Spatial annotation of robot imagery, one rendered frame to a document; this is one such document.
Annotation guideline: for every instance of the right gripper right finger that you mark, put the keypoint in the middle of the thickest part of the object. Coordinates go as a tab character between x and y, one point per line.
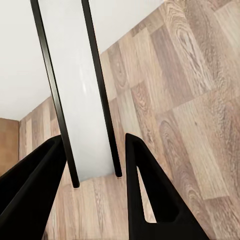
174	220

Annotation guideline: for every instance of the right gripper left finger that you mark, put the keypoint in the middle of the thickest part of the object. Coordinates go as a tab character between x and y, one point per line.
28	190

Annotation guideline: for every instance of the hardback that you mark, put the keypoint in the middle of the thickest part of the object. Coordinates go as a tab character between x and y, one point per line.
73	66

